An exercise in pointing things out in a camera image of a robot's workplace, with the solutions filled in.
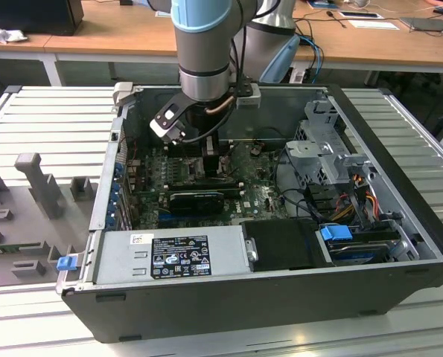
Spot orange yellow power wires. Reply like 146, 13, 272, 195
331, 184, 381, 224

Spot black plastic shroud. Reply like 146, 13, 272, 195
239, 219, 336, 273

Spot white flat tablet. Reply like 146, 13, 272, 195
337, 10, 383, 20

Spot dark grey laptop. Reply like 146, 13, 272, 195
398, 16, 443, 35

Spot black computer box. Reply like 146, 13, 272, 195
0, 0, 85, 36

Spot blue case latch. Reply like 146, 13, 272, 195
57, 256, 77, 272

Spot blue cable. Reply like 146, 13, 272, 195
299, 35, 325, 82

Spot black camera cable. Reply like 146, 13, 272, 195
173, 118, 232, 145

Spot black wire loop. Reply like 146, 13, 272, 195
272, 147, 321, 221

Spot thin black wire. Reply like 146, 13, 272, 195
255, 126, 288, 145

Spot wooden desk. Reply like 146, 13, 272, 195
0, 22, 84, 87
44, 0, 443, 89

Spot black graphics card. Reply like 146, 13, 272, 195
168, 191, 225, 215

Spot crumpled white paper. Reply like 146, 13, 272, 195
0, 20, 29, 45

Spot white camera with black bracket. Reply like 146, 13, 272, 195
149, 103, 188, 147

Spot grey plastic case handle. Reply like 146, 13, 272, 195
112, 82, 135, 109

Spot grey parts rack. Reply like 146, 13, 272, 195
0, 152, 100, 288

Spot small grey camera box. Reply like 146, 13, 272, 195
235, 82, 263, 110

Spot hard disk in blue carrier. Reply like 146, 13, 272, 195
319, 224, 392, 266

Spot green motherboard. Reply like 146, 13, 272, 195
126, 141, 293, 231

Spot CPU socket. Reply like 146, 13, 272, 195
185, 158, 232, 181

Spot black grey PC case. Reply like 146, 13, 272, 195
55, 82, 443, 344

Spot grey power supply unit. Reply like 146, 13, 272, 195
93, 225, 252, 286

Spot silver metal drive cage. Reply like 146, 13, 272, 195
284, 98, 378, 194

